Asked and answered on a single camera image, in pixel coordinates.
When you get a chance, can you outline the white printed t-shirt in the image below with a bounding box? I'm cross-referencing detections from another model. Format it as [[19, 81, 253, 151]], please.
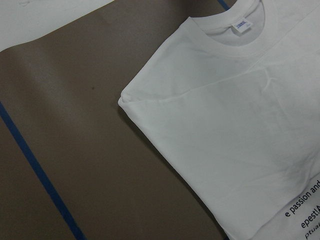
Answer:
[[118, 0, 320, 240]]

